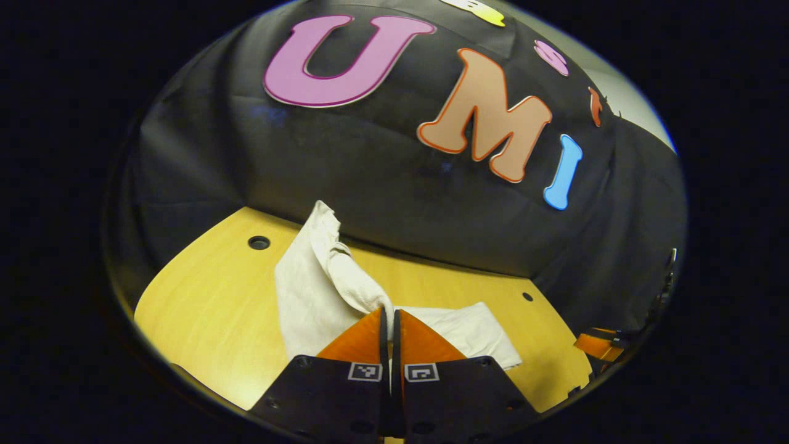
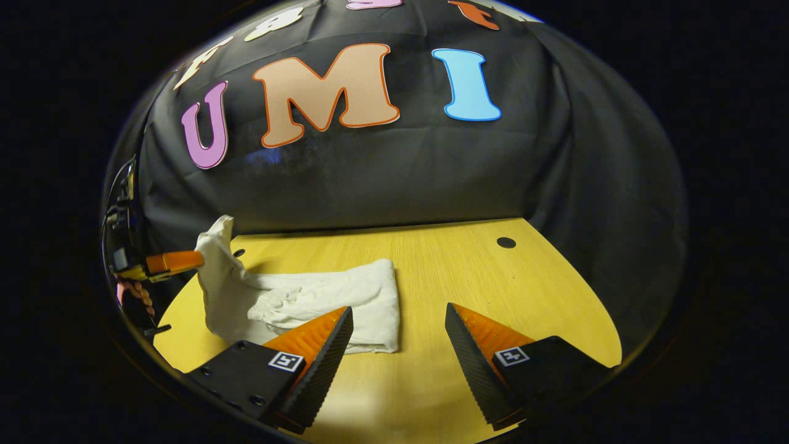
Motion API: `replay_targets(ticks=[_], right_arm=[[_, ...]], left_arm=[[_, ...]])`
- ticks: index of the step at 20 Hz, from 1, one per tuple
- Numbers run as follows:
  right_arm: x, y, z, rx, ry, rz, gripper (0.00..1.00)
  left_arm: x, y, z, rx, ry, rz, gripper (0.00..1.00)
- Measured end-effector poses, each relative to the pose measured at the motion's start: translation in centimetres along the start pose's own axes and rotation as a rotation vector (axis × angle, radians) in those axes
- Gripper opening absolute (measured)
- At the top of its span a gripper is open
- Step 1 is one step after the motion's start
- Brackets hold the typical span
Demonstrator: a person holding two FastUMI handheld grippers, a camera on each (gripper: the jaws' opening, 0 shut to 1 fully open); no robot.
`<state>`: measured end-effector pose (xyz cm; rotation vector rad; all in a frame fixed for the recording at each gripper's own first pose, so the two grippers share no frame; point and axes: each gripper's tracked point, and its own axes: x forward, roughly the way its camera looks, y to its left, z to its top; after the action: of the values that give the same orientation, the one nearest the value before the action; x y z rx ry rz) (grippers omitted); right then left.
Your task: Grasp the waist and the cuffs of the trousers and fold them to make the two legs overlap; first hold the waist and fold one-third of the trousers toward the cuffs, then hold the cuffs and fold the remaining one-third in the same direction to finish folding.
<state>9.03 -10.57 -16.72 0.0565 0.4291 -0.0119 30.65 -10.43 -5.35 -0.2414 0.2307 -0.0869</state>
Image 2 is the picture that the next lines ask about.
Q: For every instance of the white jeans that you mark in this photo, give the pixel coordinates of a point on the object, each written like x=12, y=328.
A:
x=345, y=296

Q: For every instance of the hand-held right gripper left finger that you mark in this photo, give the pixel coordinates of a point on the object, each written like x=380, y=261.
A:
x=314, y=376

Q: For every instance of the black backdrop cloth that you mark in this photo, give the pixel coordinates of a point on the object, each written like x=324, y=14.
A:
x=400, y=172

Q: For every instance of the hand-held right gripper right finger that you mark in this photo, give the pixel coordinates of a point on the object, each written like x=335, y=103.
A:
x=481, y=376

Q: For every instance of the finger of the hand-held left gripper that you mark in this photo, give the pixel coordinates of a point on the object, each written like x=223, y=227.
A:
x=172, y=262

